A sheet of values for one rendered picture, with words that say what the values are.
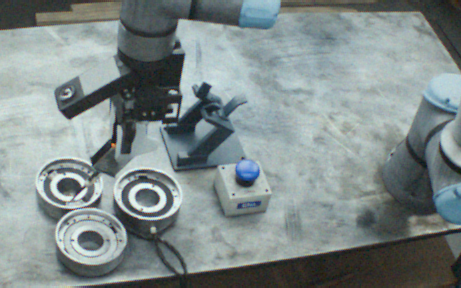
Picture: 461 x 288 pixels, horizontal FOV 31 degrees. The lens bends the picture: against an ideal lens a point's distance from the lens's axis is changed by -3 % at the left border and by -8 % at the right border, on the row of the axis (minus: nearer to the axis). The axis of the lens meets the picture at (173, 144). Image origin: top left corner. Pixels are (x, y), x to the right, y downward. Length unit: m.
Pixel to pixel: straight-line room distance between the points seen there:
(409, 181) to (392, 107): 0.24
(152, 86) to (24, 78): 0.45
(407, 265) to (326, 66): 0.44
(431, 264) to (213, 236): 0.59
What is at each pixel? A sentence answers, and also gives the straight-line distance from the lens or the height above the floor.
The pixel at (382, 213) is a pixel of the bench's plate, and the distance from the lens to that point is 1.48.
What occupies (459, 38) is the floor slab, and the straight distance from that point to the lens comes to 3.44.
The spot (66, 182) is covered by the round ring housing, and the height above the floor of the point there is 0.82.
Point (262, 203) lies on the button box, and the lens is 1.40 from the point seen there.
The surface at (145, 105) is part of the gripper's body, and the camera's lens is 1.17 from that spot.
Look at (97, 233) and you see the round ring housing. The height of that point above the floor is 0.83.
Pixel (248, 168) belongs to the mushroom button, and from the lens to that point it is 1.37.
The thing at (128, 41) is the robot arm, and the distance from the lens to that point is 1.10.
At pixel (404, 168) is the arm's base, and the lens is 1.49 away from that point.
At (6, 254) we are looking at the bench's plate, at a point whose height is 0.80.
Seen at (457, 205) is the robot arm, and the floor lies 0.97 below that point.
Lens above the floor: 1.86
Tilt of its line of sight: 45 degrees down
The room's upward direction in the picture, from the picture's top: 11 degrees clockwise
